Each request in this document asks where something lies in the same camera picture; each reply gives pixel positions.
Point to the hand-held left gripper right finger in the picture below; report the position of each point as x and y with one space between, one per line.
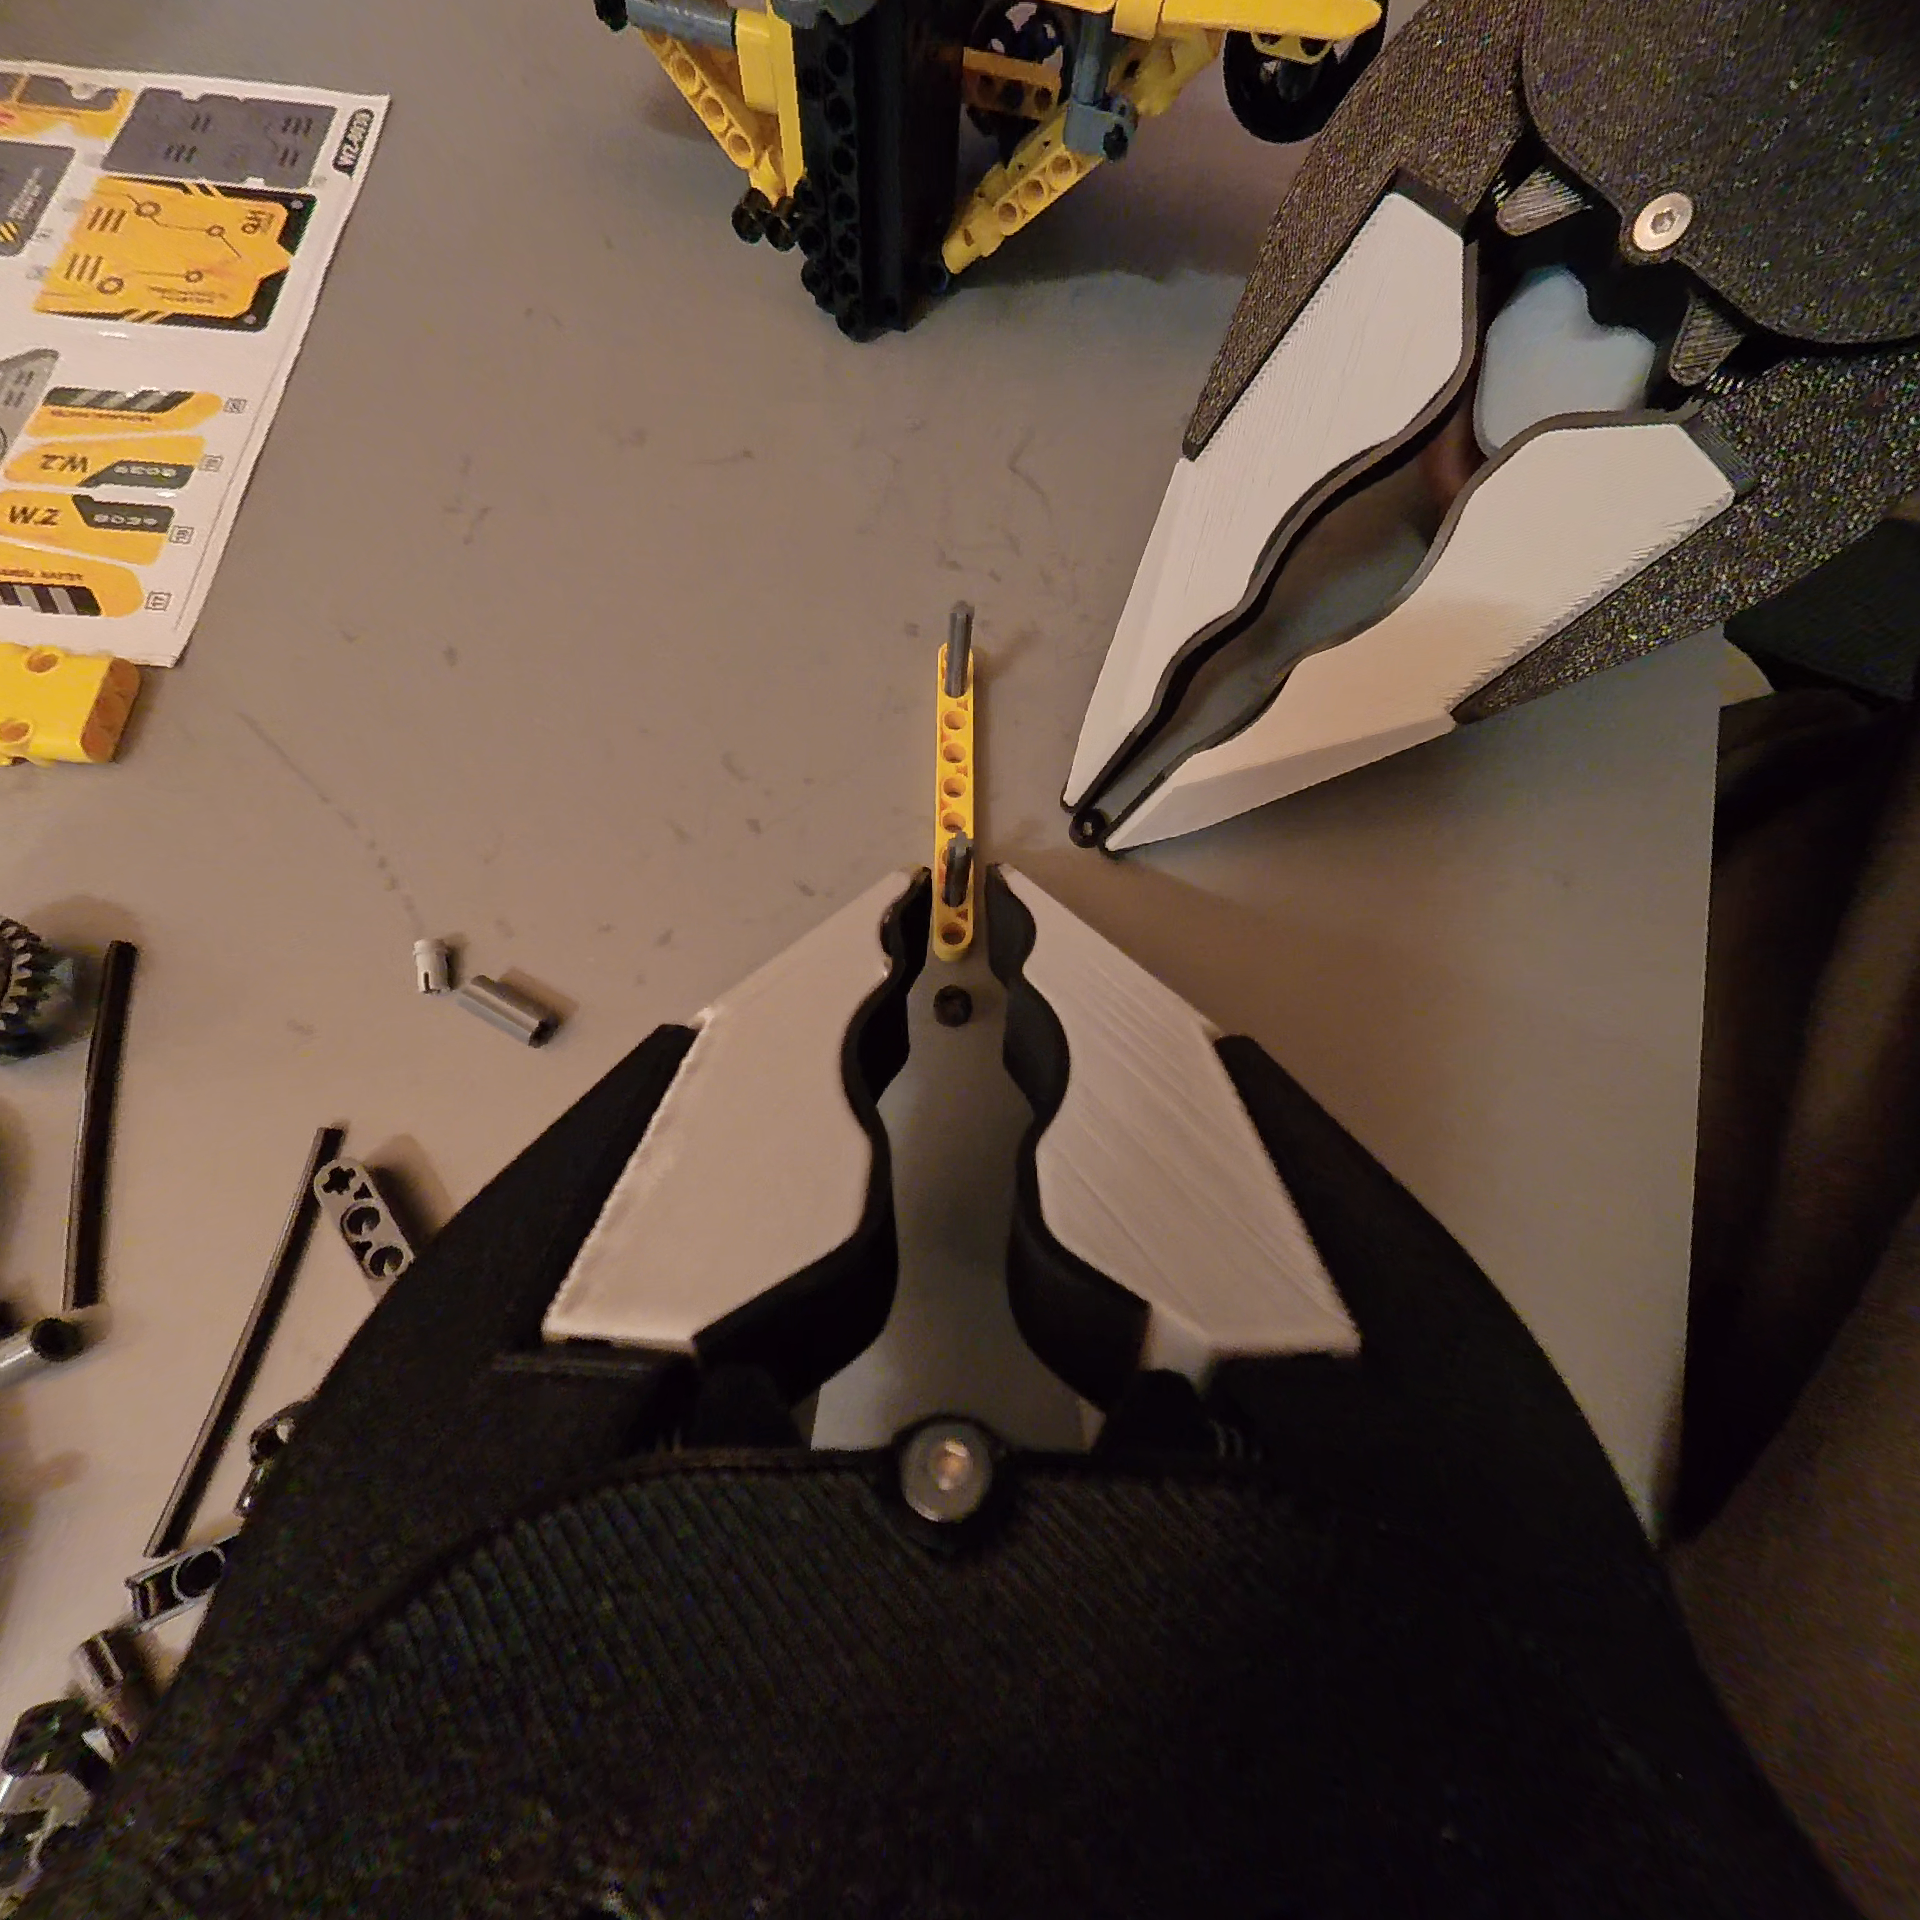
1199 1199

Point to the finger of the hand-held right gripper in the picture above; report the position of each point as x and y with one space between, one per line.
1303 407
1501 600

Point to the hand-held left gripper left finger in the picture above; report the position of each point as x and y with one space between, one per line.
721 1188

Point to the yellow thin beam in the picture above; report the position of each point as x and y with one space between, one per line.
953 781

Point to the yellow toy vehicle model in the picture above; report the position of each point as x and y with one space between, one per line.
858 151

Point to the grey elbow piece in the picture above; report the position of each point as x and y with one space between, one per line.
37 1348

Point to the dark grey sleeve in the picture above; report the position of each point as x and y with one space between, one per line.
506 1007

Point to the dark grey angled beam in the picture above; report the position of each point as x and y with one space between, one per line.
360 1215

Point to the small light grey pin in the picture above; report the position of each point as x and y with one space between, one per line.
432 964

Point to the thin black rod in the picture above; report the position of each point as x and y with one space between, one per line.
243 1337

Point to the thick black rod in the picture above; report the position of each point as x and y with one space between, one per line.
99 1124

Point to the pile of small building pieces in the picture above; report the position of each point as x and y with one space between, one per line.
173 1582

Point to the black bevel gear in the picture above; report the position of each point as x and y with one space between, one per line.
32 990

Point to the yellow rectangular panel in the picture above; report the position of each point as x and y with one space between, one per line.
60 707

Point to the yellow sticker sheet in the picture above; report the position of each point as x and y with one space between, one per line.
181 301

